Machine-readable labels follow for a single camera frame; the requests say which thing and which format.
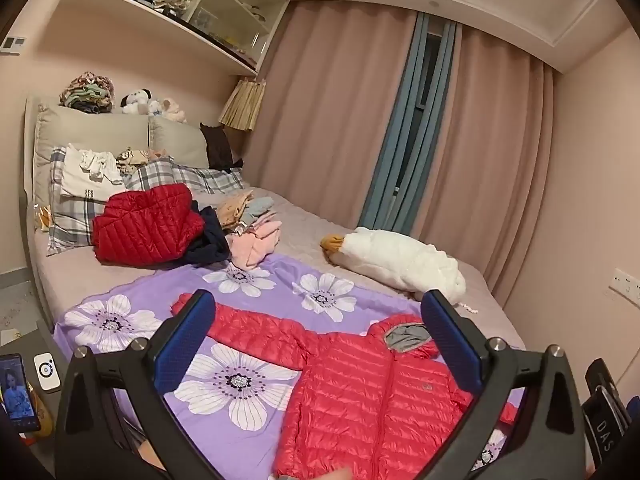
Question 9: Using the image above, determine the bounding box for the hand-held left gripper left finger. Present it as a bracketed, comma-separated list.
[54, 289, 221, 480]

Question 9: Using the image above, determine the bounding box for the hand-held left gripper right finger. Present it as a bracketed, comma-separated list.
[420, 289, 587, 480]

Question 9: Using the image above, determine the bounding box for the bright red puffer jacket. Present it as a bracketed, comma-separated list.
[170, 292, 518, 480]

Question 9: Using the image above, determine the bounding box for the pile of pink folded clothes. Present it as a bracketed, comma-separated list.
[227, 219, 282, 271]

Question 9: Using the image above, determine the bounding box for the white clothes pile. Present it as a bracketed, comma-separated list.
[61, 144, 126, 198]

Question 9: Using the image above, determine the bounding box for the folded floral clothes pile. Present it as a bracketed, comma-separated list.
[59, 72, 116, 113]

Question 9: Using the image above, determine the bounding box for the purple floral blanket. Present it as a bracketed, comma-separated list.
[52, 252, 526, 480]

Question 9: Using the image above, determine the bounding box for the white plush goose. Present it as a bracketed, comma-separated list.
[320, 227, 467, 306]

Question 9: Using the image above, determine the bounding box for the navy garment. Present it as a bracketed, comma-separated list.
[182, 202, 232, 267]

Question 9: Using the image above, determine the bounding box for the dark red puffer jacket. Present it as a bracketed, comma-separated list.
[92, 183, 206, 266]

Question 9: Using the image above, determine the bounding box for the small white round-lens device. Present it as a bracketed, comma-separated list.
[33, 352, 63, 392]

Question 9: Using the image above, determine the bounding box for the dark nightstand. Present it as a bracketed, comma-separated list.
[0, 325, 71, 461]

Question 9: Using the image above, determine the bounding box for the beige patterned folded garment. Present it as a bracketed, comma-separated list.
[215, 191, 254, 231]

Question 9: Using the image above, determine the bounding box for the grey folded garment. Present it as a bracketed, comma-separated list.
[240, 196, 277, 227]

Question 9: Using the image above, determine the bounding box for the small plaid pillow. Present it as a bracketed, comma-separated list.
[125, 157, 246, 194]

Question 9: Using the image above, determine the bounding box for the large plaid pillow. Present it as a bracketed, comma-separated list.
[47, 147, 151, 256]

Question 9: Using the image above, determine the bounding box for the black smartphone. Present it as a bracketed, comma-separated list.
[0, 353, 42, 432]

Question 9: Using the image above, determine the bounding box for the narrow pink curtain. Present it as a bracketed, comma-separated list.
[410, 25, 556, 291]

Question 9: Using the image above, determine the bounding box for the cartoon print garment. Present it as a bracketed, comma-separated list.
[116, 147, 168, 176]

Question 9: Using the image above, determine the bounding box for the black cushion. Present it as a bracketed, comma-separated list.
[200, 122, 244, 172]

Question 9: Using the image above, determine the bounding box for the small beige headboard cushion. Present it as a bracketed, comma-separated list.
[149, 116, 211, 168]

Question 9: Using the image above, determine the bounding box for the blue curtain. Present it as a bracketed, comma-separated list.
[359, 12, 463, 233]

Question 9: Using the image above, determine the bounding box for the pink plush toy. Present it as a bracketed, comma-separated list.
[160, 97, 188, 124]

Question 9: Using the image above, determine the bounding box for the large beige headboard cushion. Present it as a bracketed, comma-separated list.
[32, 105, 151, 206]

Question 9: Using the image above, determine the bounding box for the pleated beige lamp shade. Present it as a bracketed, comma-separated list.
[218, 77, 267, 132]

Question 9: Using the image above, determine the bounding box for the white black plush dog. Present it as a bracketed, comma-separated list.
[121, 88, 154, 116]

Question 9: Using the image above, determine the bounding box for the wide pink curtain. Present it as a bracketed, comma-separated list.
[245, 0, 418, 228]

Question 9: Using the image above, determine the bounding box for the white wall socket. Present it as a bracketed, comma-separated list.
[609, 267, 640, 306]

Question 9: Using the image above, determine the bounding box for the white wall shelf cabinet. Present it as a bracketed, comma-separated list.
[70, 0, 291, 76]

